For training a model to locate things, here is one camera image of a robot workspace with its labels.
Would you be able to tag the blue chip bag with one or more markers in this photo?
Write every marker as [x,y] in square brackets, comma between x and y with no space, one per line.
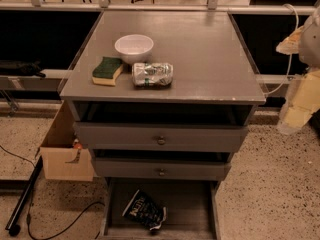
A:
[143,209]

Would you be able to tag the black object on ledge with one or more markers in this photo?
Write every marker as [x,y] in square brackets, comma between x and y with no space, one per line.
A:
[20,68]

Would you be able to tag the grey drawer cabinet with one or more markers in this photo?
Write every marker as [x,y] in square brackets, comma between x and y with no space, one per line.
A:
[213,83]

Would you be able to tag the green yellow sponge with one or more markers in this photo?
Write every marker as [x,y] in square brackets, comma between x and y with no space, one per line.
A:
[107,72]

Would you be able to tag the black floor rail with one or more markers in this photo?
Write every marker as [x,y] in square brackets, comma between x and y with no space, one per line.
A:
[24,188]

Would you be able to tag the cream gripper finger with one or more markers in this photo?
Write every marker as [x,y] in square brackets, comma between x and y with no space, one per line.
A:
[290,45]
[302,101]

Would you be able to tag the white bowl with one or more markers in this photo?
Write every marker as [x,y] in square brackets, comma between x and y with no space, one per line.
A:
[134,48]

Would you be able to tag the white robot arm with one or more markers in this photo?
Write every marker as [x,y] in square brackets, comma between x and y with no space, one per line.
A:
[309,45]

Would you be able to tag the grey top drawer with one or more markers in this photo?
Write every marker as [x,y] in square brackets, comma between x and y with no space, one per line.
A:
[189,138]

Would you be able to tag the grey middle drawer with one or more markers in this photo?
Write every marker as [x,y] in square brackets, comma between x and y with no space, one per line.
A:
[179,170]

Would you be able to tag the cardboard box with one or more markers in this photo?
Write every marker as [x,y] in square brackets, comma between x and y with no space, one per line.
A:
[63,156]

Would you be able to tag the grey drawer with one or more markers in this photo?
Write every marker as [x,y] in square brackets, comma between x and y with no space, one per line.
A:
[191,210]
[179,170]
[189,138]

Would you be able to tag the grey bottom drawer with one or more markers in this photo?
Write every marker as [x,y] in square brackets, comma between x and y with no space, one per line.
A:
[191,210]

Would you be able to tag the brass drawer knob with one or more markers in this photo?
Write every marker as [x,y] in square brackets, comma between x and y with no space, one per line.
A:
[161,172]
[161,140]

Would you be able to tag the brass top drawer knob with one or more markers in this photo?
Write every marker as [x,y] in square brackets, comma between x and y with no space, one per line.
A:
[161,140]

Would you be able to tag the brass middle drawer knob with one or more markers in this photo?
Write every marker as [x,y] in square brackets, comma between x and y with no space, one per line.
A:
[161,172]

